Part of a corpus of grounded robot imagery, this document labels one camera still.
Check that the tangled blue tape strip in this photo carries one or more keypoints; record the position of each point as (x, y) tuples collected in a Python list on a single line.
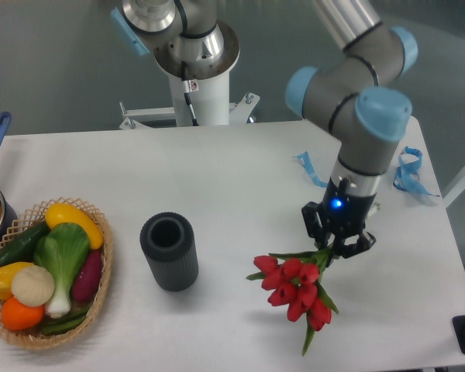
[(406, 176)]

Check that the dark green cucumber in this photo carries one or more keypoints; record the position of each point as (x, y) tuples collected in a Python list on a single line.
[(22, 247)]

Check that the curved blue tape strip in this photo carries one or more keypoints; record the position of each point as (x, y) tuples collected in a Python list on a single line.
[(305, 161)]

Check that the orange fruit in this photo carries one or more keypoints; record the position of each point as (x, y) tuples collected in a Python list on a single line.
[(17, 317)]

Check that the green bean pods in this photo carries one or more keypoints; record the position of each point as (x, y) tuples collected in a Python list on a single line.
[(64, 324)]

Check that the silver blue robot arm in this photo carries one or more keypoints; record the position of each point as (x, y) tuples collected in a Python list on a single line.
[(351, 102)]

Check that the purple sweet potato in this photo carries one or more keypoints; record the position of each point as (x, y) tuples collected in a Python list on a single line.
[(87, 282)]

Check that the woven wicker basket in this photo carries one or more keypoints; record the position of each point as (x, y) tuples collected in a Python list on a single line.
[(32, 339)]

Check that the green bok choy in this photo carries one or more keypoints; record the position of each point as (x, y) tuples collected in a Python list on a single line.
[(62, 252)]

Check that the yellow bell pepper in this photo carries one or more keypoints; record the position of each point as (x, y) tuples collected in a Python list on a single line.
[(7, 274)]

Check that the red tulip bouquet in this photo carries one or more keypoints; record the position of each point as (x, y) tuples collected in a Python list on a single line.
[(294, 280)]

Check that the dark grey ribbed vase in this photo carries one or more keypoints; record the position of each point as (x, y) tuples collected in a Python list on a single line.
[(168, 243)]

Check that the yellow squash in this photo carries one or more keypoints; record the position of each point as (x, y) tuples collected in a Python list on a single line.
[(66, 213)]

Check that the cream garlic bulb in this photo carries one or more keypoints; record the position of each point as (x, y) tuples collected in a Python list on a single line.
[(33, 286)]

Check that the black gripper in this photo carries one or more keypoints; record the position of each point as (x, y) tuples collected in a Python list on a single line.
[(342, 215)]

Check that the white table leg bracket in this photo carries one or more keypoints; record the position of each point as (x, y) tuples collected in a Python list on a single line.
[(251, 101)]

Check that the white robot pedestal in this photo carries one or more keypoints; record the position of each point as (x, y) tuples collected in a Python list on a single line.
[(198, 74)]

